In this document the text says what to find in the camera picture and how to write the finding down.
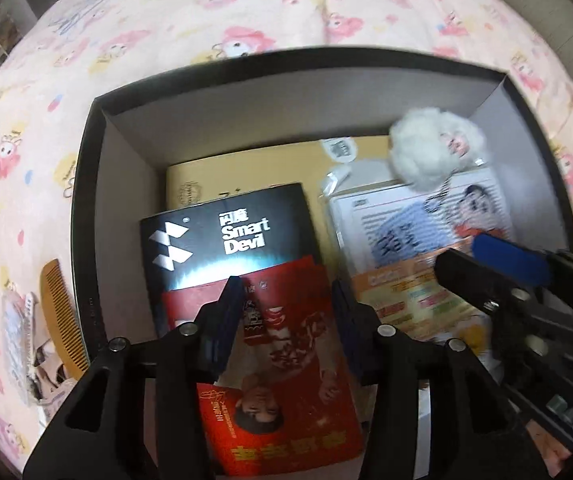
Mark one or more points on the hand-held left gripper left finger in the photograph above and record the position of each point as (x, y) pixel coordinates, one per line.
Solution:
(226, 310)

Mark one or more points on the wooden comb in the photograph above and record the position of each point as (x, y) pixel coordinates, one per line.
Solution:
(61, 310)

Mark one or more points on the black cardboard box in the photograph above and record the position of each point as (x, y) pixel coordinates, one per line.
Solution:
(286, 110)

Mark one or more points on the black and white packet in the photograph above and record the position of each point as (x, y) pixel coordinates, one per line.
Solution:
(49, 365)

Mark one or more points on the red magazine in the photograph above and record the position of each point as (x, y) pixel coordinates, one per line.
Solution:
(286, 360)

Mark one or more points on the cartoon print packet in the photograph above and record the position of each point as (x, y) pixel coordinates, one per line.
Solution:
(396, 220)

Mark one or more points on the pink cartoon printed blanket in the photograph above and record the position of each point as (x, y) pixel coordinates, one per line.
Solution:
(166, 20)

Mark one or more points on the orange leaflet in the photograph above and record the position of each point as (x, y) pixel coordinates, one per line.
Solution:
(406, 300)

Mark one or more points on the small white tag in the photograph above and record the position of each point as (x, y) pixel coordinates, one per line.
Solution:
(339, 150)

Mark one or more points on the clear plastic packet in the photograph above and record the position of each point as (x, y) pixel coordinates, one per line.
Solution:
(16, 340)

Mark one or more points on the black box with silver logo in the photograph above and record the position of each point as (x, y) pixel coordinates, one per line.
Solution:
(246, 235)

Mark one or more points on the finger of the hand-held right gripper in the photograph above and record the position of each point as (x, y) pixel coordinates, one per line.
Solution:
(471, 280)
(511, 257)

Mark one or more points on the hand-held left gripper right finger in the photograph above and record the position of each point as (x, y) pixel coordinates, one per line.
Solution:
(346, 320)

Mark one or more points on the tan flat box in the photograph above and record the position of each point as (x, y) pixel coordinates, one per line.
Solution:
(266, 170)

